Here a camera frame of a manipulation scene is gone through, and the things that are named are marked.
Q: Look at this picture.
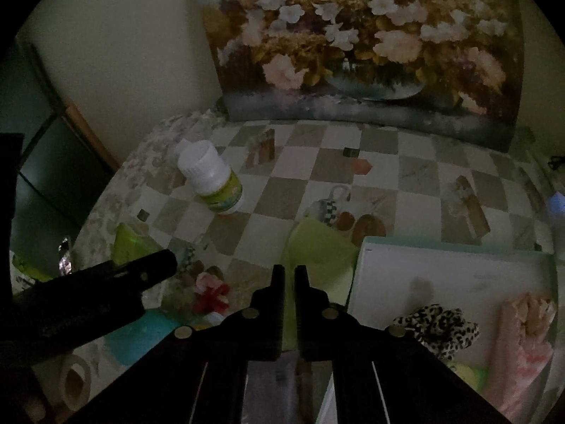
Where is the pink white striped cloth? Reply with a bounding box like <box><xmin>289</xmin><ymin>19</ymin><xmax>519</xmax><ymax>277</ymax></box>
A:
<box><xmin>479</xmin><ymin>300</ymin><xmax>558</xmax><ymax>422</ymax></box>

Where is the leopard print scrunchie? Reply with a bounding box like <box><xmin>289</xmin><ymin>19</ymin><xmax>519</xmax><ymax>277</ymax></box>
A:
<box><xmin>392</xmin><ymin>304</ymin><xmax>481</xmax><ymax>363</ymax></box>

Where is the white pill bottle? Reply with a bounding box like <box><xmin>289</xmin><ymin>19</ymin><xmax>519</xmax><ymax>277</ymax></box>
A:
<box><xmin>177</xmin><ymin>139</ymin><xmax>244</xmax><ymax>215</ymax></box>

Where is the checkered printed tablecloth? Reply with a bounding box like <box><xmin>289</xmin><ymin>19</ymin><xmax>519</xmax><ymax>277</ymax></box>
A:
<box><xmin>71</xmin><ymin>110</ymin><xmax>565</xmax><ymax>424</ymax></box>

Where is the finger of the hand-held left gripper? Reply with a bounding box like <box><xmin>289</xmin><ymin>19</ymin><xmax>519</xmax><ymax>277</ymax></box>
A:
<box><xmin>108</xmin><ymin>248</ymin><xmax>178</xmax><ymax>296</ymax></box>

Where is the dark cabinet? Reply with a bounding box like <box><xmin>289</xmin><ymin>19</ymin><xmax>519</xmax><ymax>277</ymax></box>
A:
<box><xmin>0</xmin><ymin>40</ymin><xmax>120</xmax><ymax>248</ymax></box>

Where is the white tray with green rim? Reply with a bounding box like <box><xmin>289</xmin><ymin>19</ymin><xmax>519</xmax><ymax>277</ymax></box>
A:
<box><xmin>315</xmin><ymin>236</ymin><xmax>559</xmax><ymax>424</ymax></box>

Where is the green package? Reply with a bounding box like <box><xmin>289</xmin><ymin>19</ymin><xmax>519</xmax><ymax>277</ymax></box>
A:
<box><xmin>11</xmin><ymin>252</ymin><xmax>49</xmax><ymax>283</ymax></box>

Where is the light green cloth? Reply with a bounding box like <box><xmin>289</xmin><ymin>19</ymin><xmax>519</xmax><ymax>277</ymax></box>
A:
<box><xmin>285</xmin><ymin>221</ymin><xmax>360</xmax><ymax>349</ymax></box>

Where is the yellow-green sponge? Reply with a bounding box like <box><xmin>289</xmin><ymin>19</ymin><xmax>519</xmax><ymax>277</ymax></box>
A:
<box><xmin>450</xmin><ymin>362</ymin><xmax>488</xmax><ymax>389</ymax></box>

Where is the red fabric flower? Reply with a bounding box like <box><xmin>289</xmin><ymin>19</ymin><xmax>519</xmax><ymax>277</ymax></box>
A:
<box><xmin>193</xmin><ymin>272</ymin><xmax>231</xmax><ymax>314</ymax></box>

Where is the green tissue pack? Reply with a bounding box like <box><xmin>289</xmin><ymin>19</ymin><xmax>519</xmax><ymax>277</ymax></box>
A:
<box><xmin>112</xmin><ymin>223</ymin><xmax>153</xmax><ymax>270</ymax></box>

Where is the flower painting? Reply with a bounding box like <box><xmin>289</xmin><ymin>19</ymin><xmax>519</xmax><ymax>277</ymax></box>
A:
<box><xmin>191</xmin><ymin>0</ymin><xmax>524</xmax><ymax>151</ymax></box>

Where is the teal plastic container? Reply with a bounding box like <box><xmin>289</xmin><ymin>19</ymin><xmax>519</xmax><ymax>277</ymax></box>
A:
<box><xmin>103</xmin><ymin>309</ymin><xmax>195</xmax><ymax>367</ymax></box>

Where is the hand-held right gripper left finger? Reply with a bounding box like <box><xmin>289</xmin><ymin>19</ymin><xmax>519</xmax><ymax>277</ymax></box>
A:
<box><xmin>66</xmin><ymin>264</ymin><xmax>285</xmax><ymax>424</ymax></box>

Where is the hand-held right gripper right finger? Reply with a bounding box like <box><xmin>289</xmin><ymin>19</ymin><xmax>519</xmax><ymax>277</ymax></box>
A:
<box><xmin>293</xmin><ymin>265</ymin><xmax>513</xmax><ymax>424</ymax></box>

